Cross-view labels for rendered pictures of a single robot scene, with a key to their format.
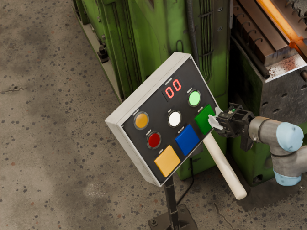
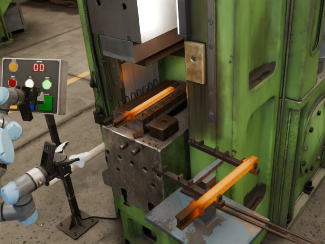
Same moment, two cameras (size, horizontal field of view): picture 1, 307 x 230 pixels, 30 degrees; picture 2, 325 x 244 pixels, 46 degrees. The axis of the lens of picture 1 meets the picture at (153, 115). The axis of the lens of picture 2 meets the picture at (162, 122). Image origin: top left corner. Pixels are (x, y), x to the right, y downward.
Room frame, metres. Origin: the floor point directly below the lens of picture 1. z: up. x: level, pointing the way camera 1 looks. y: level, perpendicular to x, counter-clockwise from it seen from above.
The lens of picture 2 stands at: (0.59, -1.95, 1.87)
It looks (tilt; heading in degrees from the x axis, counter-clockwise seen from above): 31 degrees down; 58
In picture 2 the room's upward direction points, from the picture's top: 5 degrees counter-clockwise
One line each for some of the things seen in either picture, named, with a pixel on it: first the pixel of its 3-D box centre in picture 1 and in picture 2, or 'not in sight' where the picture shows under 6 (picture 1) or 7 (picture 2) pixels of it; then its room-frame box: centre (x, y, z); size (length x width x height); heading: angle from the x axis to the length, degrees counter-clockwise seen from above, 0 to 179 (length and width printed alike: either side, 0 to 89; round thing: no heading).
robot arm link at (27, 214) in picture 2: not in sight; (21, 209); (0.69, -0.71, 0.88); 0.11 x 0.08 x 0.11; 151
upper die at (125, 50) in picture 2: not in sight; (149, 34); (1.48, -0.47, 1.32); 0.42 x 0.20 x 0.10; 16
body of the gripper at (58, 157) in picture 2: not in sight; (53, 168); (0.86, -0.67, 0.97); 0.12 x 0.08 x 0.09; 16
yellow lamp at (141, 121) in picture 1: (141, 120); (13, 66); (0.95, 0.04, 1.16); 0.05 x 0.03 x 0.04; 106
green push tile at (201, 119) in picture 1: (205, 119); (46, 103); (1.01, -0.17, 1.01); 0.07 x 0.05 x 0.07; 131
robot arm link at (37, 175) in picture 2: not in sight; (36, 178); (0.78, -0.70, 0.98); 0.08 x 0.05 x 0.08; 106
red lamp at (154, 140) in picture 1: (154, 140); (12, 83); (0.91, 0.01, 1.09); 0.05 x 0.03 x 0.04; 106
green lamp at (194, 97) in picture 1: (194, 98); (47, 84); (1.05, -0.14, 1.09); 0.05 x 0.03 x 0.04; 106
